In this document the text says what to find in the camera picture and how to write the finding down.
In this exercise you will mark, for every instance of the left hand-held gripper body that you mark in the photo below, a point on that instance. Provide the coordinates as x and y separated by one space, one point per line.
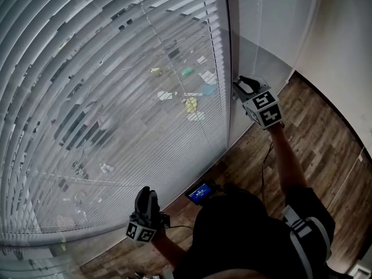
140 231

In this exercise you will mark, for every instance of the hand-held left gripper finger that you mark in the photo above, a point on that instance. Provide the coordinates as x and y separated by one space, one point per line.
153 205
141 198

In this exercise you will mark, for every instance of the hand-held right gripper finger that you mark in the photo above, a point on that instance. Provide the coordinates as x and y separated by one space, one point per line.
258 81
241 94

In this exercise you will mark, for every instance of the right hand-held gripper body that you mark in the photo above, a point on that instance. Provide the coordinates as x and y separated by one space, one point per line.
266 110

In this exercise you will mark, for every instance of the person's left forearm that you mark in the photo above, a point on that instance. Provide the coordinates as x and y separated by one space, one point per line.
168 247

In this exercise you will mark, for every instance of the person's right forearm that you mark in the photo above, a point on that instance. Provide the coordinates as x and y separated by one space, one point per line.
286 158

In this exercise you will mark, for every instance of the teal floor item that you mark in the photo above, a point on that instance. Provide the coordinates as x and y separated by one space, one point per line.
209 90

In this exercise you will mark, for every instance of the small black chest monitor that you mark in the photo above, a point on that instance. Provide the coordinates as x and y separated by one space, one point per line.
200 193

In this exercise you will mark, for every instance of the yellow floor item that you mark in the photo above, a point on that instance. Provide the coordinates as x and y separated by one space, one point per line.
191 105

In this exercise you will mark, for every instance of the green floor item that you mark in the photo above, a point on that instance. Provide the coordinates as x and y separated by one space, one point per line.
187 71

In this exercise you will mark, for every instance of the person's black shirt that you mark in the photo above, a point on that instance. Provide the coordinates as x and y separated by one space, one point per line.
232 240

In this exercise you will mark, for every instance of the yellow hand tool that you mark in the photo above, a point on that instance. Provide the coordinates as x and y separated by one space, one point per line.
156 71

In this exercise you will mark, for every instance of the black office chair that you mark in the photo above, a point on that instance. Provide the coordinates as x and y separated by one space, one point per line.
81 126

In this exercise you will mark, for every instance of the black mounted camera box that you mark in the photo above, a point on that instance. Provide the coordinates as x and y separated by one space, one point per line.
165 219

